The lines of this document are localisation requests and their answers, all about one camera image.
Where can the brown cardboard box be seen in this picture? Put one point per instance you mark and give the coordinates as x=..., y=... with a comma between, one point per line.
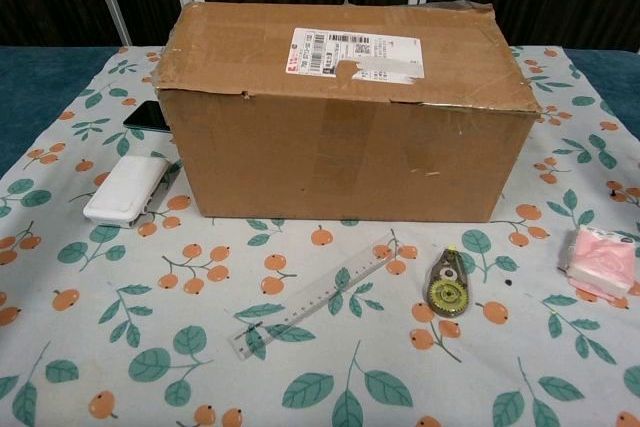
x=325, y=157

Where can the clear plastic ruler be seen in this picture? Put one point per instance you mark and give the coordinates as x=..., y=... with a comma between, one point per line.
x=310, y=302

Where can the correction tape dispenser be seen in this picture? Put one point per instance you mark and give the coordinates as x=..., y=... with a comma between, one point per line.
x=447, y=292

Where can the black smartphone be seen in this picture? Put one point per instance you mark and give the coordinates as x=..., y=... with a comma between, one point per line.
x=147, y=117

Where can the white power bank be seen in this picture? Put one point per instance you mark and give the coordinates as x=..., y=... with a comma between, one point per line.
x=125, y=189

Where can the floral orange green tablecloth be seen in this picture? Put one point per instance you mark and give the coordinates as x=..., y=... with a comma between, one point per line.
x=150, y=307

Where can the pink tissue pack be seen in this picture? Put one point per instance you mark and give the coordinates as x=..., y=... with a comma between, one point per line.
x=600, y=259

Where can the teal table cover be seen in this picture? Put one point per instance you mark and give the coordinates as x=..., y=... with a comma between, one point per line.
x=35, y=82

